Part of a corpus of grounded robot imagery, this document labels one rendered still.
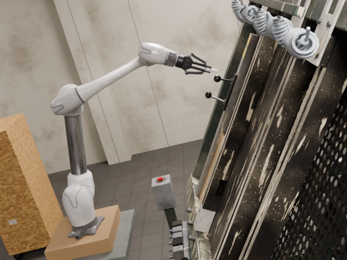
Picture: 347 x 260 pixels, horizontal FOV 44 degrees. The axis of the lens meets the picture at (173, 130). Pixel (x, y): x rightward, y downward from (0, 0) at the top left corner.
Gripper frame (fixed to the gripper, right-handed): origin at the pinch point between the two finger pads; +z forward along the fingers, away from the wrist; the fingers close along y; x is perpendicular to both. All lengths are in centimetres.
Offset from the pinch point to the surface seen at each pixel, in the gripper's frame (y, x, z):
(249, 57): -14.8, 17.0, 13.9
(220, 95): 14.1, -7.0, 11.2
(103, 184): 207, -225, -46
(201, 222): 63, 54, 10
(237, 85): 0.8, 17.0, 13.2
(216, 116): 27.3, -7.0, 12.7
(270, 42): -28, 54, 12
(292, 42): -35, 138, -6
